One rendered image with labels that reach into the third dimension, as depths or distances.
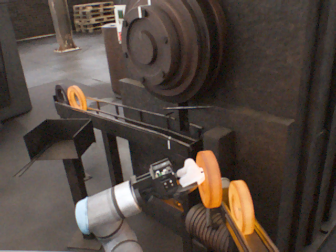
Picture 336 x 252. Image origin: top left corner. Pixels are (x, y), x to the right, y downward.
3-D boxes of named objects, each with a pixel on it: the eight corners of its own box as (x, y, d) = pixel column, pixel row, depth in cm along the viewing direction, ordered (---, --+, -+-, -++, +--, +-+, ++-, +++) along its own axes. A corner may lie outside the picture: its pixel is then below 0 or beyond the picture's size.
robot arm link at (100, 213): (88, 218, 89) (72, 195, 84) (127, 201, 89) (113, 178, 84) (87, 244, 81) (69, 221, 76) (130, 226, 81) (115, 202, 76)
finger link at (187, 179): (209, 161, 78) (176, 175, 78) (215, 179, 81) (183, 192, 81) (206, 155, 81) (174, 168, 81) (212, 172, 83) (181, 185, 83)
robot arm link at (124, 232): (118, 274, 86) (98, 249, 79) (106, 246, 95) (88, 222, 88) (146, 253, 88) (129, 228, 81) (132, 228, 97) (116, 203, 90)
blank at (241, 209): (243, 229, 97) (232, 230, 97) (235, 180, 99) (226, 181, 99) (258, 238, 81) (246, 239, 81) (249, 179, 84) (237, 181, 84)
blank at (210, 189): (205, 142, 89) (194, 143, 89) (222, 164, 74) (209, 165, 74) (207, 189, 94) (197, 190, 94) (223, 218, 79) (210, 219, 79)
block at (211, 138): (219, 173, 132) (219, 123, 122) (234, 180, 127) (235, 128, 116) (203, 185, 126) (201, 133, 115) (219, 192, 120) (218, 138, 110)
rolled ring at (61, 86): (63, 84, 198) (67, 83, 200) (52, 83, 211) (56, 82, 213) (71, 111, 204) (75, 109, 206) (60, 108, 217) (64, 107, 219)
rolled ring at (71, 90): (80, 119, 199) (84, 117, 201) (84, 102, 185) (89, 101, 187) (65, 98, 204) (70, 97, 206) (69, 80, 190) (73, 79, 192)
